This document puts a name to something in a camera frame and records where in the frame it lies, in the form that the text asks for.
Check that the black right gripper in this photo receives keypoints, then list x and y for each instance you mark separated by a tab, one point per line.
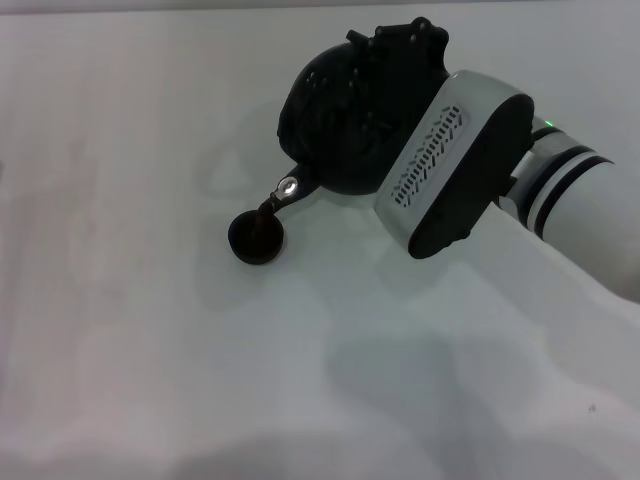
410	70

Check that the black round teapot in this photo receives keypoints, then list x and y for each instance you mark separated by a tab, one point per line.
310	140

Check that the dark brown teacup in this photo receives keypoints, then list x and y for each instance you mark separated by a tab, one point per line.
255	245

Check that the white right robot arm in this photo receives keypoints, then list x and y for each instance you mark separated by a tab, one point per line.
590	210

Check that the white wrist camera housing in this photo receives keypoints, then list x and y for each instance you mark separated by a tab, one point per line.
450	165

